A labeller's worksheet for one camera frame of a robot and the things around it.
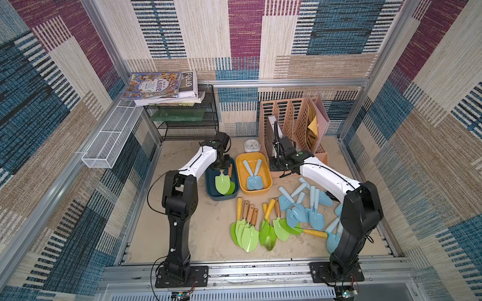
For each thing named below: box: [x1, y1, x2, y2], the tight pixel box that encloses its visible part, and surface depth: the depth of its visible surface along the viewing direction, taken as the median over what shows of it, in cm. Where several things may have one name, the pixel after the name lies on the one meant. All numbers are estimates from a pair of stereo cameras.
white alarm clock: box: [243, 138, 262, 153], surface depth 117 cm
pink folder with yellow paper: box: [306, 95, 330, 154], surface depth 93 cm
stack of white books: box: [133, 70, 206, 107], surface depth 83 cm
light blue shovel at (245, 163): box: [242, 159, 256, 191], surface depth 104 cm
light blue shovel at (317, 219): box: [309, 188, 326, 231], surface depth 89 cm
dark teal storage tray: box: [204, 156, 240, 202], surface depth 97 cm
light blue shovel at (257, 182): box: [248, 158, 264, 191], surface depth 101 cm
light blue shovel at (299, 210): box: [278, 186, 309, 223], surface depth 91 cm
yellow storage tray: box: [235, 152, 273, 196], surface depth 104 cm
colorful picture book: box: [123, 72, 184, 100], surface depth 83 cm
